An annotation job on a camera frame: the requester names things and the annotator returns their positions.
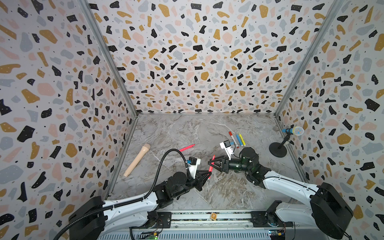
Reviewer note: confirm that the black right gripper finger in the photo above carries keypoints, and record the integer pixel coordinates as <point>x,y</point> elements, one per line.
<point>218,166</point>
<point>219,159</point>

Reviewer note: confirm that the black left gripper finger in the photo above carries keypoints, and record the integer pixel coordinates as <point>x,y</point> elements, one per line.
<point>199,184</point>
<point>205,174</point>

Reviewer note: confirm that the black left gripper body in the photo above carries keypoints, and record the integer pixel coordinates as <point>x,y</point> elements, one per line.
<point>190,184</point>

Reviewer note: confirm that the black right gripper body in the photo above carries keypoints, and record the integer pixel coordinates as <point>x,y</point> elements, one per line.
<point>235,165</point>

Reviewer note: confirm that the pink highlighter pen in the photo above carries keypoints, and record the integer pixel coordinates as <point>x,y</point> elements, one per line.
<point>210,164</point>
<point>186,148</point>

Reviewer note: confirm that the yellow highlighter pen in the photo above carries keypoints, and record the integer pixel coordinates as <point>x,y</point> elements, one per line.
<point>242,140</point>

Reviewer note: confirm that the blue highlighter pen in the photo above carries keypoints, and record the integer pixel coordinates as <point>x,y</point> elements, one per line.
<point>239,140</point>

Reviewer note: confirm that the white marker pen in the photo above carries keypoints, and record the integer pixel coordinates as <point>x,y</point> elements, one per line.
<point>234,140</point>

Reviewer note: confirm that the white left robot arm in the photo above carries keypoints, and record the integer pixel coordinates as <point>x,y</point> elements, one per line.
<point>97,217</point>

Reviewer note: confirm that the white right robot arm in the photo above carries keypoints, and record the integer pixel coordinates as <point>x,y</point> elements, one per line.
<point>320,206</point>

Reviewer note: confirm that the small brown tag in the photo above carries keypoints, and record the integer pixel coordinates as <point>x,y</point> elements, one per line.
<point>213,216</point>

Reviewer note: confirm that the beige toy microphone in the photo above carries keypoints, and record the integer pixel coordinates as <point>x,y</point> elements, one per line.
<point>145,148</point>

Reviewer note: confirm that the blue toy microphone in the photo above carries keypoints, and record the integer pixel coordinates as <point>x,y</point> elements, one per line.
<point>297,131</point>

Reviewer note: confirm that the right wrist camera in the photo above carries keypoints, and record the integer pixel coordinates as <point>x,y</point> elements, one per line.
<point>228,147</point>

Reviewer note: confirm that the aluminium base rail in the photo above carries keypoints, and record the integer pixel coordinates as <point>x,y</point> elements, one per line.
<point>229,225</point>

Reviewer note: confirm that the aluminium corner post right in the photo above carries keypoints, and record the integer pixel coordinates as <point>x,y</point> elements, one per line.
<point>312,50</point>

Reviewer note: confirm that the aluminium corner post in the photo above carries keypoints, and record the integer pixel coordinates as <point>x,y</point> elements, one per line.
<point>84,6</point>
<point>312,50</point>

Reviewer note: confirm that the aluminium corner post left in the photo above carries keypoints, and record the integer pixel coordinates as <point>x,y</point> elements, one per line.
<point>84,6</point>

